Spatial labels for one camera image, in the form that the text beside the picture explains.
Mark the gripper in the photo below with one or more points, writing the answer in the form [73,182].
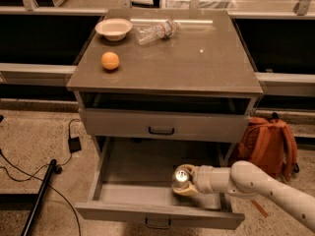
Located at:
[203,179]

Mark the silver green 7up can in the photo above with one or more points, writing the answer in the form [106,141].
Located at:
[181,177]

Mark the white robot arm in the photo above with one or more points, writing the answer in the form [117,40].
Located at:
[243,179]

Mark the closed grey upper drawer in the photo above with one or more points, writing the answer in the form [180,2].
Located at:
[164,125]

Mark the open grey middle drawer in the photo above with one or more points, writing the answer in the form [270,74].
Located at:
[132,183]

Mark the grey drawer cabinet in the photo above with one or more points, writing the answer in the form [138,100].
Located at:
[202,69]

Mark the orange backpack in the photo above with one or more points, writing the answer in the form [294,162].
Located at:
[270,145]

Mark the black power adapter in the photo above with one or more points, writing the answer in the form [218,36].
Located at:
[74,144]

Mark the orange fruit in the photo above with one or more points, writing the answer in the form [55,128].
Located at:
[110,61]

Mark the clear plastic water bottle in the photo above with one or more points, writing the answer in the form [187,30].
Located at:
[161,30]

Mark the black metal pole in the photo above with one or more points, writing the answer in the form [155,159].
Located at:
[35,209]

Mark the white paper bowl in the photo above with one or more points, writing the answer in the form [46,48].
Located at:
[113,29]

